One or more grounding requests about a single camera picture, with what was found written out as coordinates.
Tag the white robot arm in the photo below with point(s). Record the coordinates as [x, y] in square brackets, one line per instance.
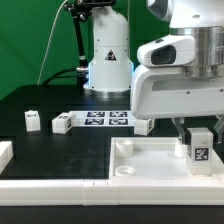
[204, 21]

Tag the white sheet with fiducial tags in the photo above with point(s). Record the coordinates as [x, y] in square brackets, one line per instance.
[118, 118]

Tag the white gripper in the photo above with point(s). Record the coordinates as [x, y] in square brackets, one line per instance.
[165, 92]

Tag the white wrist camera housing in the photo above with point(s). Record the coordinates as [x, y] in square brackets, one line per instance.
[171, 50]

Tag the white square tabletop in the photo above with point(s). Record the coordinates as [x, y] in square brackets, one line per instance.
[157, 157]

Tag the white U-shaped obstacle fence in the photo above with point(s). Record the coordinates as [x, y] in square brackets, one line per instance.
[112, 191]

